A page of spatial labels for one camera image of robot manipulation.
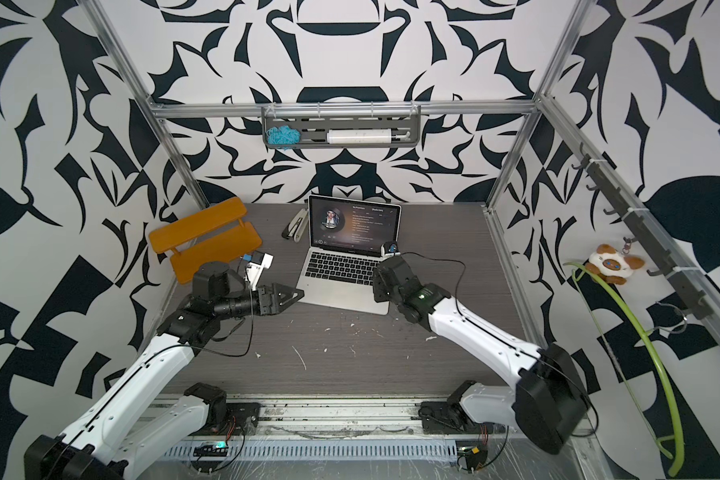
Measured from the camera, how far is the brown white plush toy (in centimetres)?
60

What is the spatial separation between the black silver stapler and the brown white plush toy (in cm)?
86

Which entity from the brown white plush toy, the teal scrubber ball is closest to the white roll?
the teal scrubber ball

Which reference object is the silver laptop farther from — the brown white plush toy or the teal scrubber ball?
the brown white plush toy

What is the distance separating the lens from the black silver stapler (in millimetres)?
→ 1103

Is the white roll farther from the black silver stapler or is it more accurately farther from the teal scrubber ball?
the black silver stapler
